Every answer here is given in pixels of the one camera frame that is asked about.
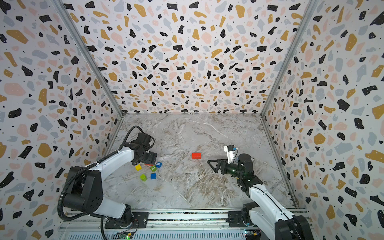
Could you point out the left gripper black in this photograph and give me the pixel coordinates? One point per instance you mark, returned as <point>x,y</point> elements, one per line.
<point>151,157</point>

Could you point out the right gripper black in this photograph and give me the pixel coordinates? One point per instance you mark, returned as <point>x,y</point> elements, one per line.
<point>222,166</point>

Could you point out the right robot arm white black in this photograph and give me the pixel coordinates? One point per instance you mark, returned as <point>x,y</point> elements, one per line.
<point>265,212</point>

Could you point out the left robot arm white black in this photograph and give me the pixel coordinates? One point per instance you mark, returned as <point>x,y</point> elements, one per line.
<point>83,193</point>

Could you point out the lime green cylinder block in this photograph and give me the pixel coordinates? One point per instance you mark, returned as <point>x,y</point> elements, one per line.
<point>143,177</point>

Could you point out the green letter cube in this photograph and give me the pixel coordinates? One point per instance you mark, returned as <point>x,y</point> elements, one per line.
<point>153,168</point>

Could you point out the small yellow cube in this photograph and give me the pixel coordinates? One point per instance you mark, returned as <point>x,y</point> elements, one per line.
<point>138,167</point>

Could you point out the right electronics board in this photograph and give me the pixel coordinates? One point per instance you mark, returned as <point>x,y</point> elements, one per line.
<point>252,234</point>

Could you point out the electronics board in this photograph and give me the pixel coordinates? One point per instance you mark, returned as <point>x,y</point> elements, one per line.
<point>252,234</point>
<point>124,236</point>

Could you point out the left electronics board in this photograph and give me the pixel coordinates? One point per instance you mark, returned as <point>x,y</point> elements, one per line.
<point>124,236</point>

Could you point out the left corner aluminium profile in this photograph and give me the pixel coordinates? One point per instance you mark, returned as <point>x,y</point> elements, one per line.
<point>65,16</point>

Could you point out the corner aluminium profile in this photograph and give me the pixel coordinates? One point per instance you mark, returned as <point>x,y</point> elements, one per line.
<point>65,16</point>
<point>290,54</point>

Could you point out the right corner aluminium profile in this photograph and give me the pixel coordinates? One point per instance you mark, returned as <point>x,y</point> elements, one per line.
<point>290,54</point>

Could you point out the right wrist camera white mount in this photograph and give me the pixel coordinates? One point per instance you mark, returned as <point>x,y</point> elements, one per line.
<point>231,152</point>

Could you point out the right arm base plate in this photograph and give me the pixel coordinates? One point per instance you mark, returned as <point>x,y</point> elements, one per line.
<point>237,219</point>

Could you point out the aluminium mounting rail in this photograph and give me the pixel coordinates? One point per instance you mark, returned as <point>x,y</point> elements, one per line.
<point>163,224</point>

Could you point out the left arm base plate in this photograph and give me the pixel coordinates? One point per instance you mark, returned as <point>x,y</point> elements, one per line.
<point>135,220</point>

